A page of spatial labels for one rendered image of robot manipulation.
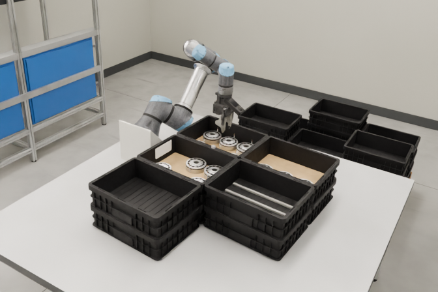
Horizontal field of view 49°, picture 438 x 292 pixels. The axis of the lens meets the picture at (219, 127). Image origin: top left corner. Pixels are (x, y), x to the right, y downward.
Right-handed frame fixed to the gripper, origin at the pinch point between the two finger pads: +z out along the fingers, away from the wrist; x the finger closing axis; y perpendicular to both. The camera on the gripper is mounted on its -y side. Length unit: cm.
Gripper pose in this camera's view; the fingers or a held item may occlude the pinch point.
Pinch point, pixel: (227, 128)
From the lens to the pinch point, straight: 252.2
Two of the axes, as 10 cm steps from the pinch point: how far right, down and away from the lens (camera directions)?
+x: -5.5, 3.6, -7.5
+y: -8.3, -2.8, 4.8
